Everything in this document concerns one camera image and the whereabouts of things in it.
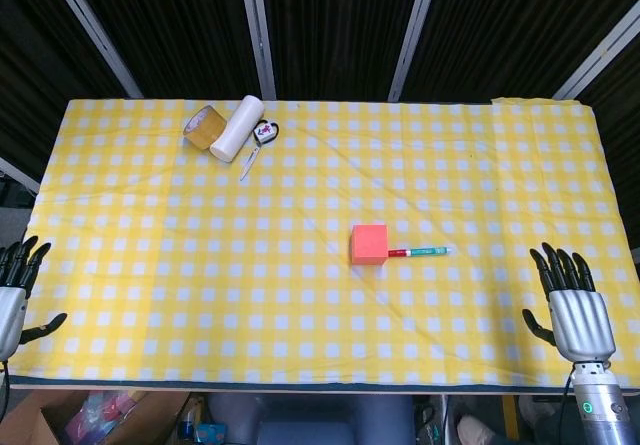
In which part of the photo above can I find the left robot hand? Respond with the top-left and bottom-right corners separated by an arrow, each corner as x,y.
0,235 -> 68,361

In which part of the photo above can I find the white paper roll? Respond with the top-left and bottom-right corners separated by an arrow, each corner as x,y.
209,94 -> 265,162

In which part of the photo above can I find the clear brown tape roll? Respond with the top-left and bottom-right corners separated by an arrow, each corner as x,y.
182,105 -> 229,151

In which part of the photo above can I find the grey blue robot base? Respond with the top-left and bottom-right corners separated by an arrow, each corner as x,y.
207,392 -> 416,445

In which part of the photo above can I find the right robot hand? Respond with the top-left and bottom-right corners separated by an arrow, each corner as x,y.
522,241 -> 617,365

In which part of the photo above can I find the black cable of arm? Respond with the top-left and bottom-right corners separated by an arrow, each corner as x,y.
555,370 -> 575,445
0,359 -> 12,419

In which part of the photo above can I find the pink cube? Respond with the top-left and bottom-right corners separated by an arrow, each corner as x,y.
349,223 -> 390,267

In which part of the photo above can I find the blue can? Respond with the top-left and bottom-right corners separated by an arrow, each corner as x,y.
178,411 -> 197,442

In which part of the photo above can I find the white mahjong tile keychain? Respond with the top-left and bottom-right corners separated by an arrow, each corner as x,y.
253,119 -> 280,144

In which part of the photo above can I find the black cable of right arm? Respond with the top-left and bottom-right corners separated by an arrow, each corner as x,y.
555,370 -> 575,445

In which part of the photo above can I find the yellow white checkered tablecloth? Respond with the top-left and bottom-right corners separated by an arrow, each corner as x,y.
9,96 -> 640,387

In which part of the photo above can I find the red and green marker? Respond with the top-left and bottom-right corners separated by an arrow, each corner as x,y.
387,246 -> 454,258

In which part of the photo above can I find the grey metal frame post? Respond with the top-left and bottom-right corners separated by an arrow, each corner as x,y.
237,0 -> 278,100
387,0 -> 443,102
42,0 -> 145,99
552,0 -> 640,100

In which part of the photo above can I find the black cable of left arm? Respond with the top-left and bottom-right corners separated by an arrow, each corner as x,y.
0,359 -> 12,419

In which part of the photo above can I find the cardboard box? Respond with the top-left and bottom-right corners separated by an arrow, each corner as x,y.
0,389 -> 191,445

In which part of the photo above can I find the silver pen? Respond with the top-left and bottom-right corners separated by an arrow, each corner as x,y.
239,145 -> 262,182

